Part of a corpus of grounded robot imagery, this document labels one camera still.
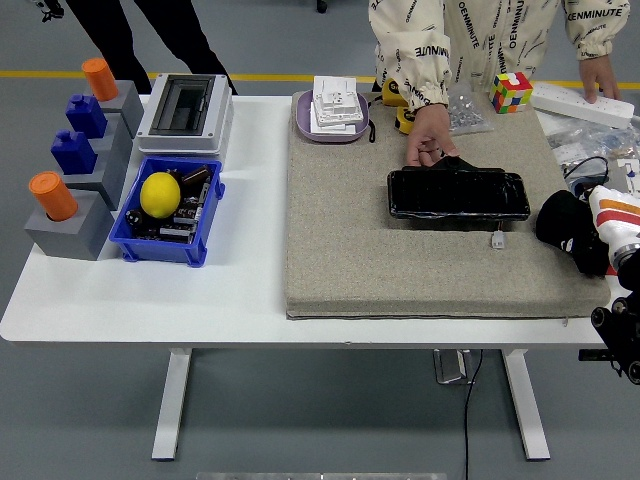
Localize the silver metal bracket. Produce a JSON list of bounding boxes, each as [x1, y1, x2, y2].
[[432, 348, 476, 386]]

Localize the colourful puzzle cube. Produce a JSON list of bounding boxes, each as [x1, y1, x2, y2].
[[488, 71, 535, 115]]

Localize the blue plastic bin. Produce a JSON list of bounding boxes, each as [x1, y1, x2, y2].
[[108, 156, 226, 269]]

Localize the white wall socket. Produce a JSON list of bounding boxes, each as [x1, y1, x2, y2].
[[312, 75, 370, 124]]

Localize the blue block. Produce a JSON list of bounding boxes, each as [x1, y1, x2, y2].
[[65, 93, 109, 140], [50, 128, 98, 176]]

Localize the grey block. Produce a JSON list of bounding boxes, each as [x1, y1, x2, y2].
[[62, 132, 135, 211], [92, 112, 136, 169], [23, 188, 117, 262], [88, 79, 146, 140]]

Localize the white socket plate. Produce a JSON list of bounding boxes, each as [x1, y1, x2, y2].
[[308, 102, 366, 137]]

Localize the person's left hand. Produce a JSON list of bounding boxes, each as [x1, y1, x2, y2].
[[579, 52, 621, 105]]

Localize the glossy black panel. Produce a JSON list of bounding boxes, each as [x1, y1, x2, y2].
[[387, 154, 531, 232]]

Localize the person's right hand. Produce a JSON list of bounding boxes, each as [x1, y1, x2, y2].
[[404, 103, 460, 169]]

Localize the yellow lemon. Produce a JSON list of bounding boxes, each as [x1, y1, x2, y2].
[[139, 172, 182, 220]]

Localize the grey-brown mat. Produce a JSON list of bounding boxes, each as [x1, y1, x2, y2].
[[285, 91, 607, 321]]

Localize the thin black cable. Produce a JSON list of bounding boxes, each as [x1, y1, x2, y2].
[[562, 156, 611, 190]]

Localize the black bar with cable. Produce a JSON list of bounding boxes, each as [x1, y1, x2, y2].
[[578, 348, 624, 377]]

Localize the person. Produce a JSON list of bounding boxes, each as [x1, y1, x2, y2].
[[368, 0, 632, 169], [64, 0, 240, 96]]

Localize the clear plastic parts bag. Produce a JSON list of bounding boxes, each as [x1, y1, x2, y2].
[[542, 112, 640, 174]]

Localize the orange cylinder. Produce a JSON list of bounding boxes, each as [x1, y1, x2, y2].
[[81, 57, 120, 102], [28, 171, 80, 222]]

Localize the white electrical device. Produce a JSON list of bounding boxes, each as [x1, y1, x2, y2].
[[617, 159, 640, 194]]

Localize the grey electrical distribution box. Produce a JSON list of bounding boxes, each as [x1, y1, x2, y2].
[[135, 73, 235, 156]]

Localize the purple tray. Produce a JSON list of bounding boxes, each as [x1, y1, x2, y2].
[[292, 89, 372, 146]]

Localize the black circuit board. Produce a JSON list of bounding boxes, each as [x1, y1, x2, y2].
[[130, 189, 211, 246]]

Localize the white table leg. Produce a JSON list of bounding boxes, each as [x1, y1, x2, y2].
[[151, 347, 194, 461], [501, 348, 551, 461]]

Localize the black floor cable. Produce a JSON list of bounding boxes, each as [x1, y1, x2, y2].
[[462, 348, 485, 480]]

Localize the clear bag of metal screws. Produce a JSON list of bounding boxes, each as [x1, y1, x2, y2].
[[447, 82, 496, 135]]

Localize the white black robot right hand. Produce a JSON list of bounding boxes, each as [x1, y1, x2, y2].
[[559, 183, 640, 277]]

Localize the white power strip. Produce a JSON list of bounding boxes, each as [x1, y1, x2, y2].
[[528, 81, 637, 129]]

